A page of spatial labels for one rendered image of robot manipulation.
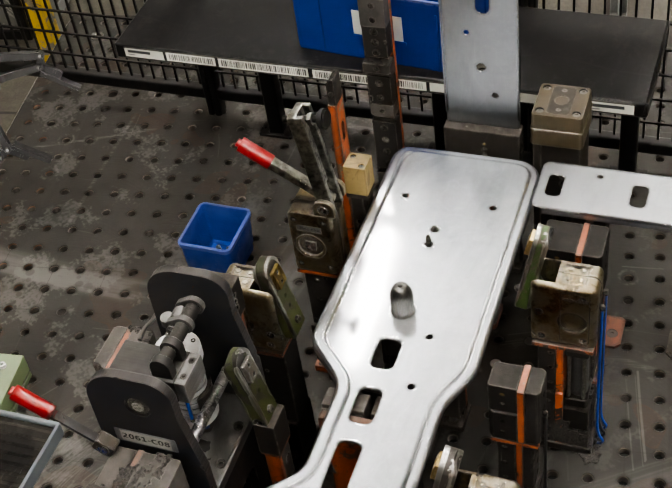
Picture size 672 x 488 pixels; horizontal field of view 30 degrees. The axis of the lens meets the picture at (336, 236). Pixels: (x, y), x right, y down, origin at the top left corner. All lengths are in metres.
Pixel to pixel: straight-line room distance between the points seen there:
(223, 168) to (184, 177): 0.08
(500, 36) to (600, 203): 0.28
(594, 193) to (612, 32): 0.35
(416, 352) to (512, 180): 0.35
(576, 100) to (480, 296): 0.37
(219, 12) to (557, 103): 0.65
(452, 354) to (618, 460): 0.38
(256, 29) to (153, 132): 0.45
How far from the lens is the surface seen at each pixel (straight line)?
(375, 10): 1.89
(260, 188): 2.34
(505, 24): 1.82
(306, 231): 1.77
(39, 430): 1.44
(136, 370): 1.46
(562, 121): 1.86
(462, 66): 1.88
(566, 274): 1.65
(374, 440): 1.54
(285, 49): 2.09
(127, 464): 1.49
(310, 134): 1.69
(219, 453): 1.61
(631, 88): 1.96
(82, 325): 2.18
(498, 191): 1.83
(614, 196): 1.82
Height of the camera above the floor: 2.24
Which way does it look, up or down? 44 degrees down
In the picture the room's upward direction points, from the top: 9 degrees counter-clockwise
